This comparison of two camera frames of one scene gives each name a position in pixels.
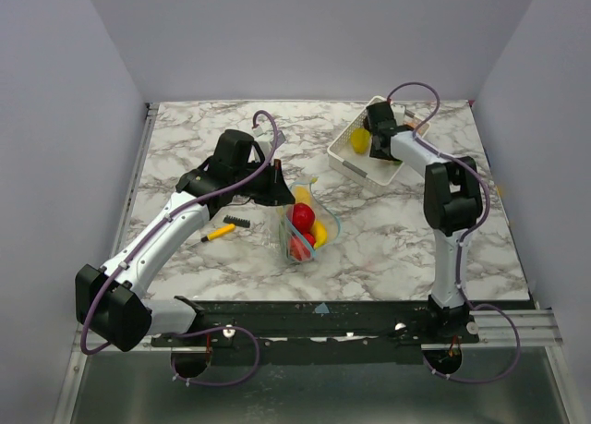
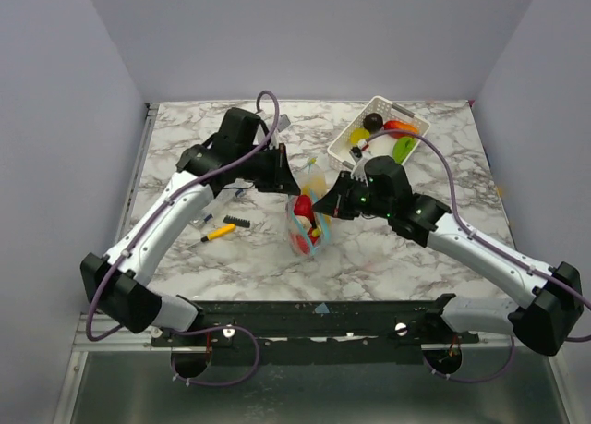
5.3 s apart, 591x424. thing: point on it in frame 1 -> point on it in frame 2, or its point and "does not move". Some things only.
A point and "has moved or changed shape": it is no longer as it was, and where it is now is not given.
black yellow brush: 218,232 does not move
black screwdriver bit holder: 236,221 does not move
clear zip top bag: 306,227 has moved or changed shape
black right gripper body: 379,142 -> 344,195
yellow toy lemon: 303,195 -> 317,186
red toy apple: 303,217 has moved or changed shape
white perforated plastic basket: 351,147 does not move
